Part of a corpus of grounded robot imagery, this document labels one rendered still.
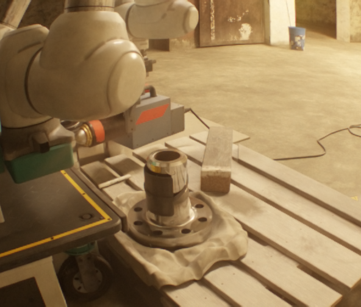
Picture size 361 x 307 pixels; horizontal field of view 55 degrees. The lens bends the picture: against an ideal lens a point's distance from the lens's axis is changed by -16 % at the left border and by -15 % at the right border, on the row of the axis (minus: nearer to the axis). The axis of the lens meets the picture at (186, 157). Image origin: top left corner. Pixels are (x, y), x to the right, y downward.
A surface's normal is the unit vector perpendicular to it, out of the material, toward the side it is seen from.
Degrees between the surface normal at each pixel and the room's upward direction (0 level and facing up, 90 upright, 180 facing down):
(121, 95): 94
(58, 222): 0
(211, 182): 90
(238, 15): 90
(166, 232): 0
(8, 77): 86
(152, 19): 102
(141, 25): 107
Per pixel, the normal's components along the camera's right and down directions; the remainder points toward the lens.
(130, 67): 0.86, 0.34
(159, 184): -0.29, 0.39
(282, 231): -0.02, -0.91
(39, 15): 0.58, 0.33
